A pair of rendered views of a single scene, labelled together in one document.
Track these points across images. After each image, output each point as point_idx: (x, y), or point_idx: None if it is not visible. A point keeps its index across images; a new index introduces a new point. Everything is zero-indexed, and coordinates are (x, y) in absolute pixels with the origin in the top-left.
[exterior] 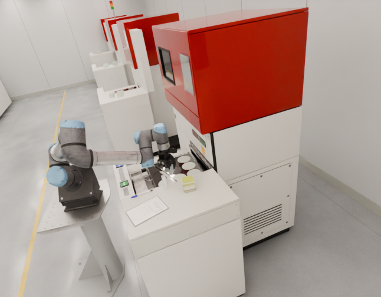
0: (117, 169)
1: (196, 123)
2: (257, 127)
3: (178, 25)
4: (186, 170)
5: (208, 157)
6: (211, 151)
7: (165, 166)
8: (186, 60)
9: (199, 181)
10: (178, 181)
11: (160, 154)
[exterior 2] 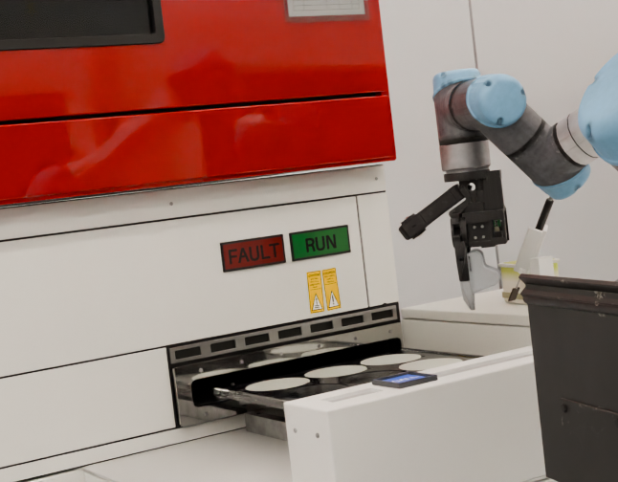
0: (445, 377)
1: (364, 128)
2: None
3: None
4: (369, 367)
5: (364, 284)
6: (390, 233)
7: (506, 234)
8: None
9: (489, 302)
10: (502, 311)
11: (500, 176)
